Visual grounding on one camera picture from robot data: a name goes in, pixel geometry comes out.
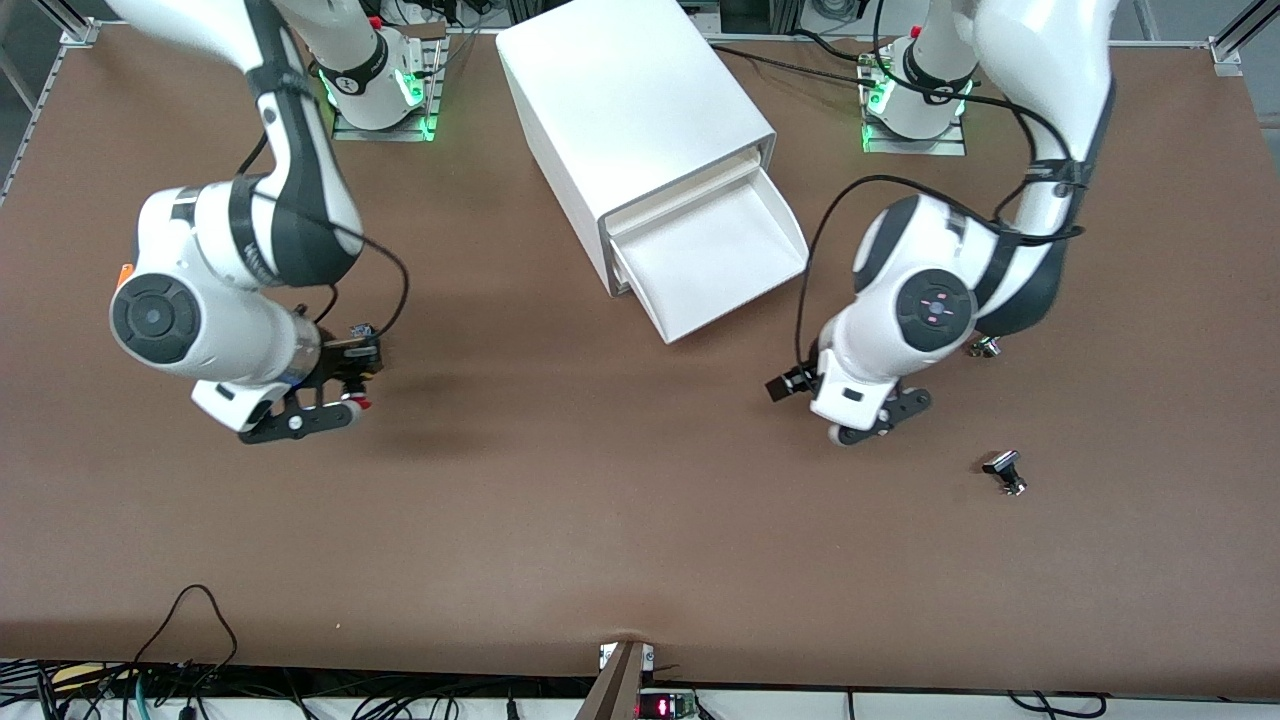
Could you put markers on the aluminium frame profile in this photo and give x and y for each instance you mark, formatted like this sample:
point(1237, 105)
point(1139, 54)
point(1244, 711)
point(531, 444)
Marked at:
point(75, 25)
point(1235, 45)

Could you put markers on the orange and black button box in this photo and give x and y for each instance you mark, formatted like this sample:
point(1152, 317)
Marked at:
point(124, 275)

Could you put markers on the small silver mounting bracket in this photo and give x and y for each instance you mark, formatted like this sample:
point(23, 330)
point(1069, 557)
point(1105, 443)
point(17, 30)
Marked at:
point(648, 657)

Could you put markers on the device with red display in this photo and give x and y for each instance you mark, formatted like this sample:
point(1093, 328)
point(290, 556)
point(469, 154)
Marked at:
point(665, 708)

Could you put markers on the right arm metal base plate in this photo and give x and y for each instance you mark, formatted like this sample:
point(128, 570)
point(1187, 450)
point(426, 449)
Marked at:
point(400, 134)

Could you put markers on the aluminium frame rail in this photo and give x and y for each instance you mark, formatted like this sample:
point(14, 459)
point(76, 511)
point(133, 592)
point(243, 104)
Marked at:
point(31, 120)

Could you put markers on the brown camera post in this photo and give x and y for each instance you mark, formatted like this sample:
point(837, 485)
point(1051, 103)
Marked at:
point(615, 690)

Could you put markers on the white drawer cabinet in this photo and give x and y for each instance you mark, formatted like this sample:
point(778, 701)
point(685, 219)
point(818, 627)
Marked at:
point(630, 100)

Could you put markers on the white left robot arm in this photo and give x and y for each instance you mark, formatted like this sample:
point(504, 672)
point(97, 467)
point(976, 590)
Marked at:
point(930, 300)

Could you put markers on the white plastic drawer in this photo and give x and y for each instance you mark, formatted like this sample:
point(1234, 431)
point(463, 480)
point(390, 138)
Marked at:
point(710, 260)
point(680, 196)

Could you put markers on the small silver metal fitting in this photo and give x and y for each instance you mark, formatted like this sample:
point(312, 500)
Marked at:
point(990, 348)

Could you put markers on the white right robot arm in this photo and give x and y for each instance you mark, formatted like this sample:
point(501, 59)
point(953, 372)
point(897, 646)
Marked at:
point(200, 300)

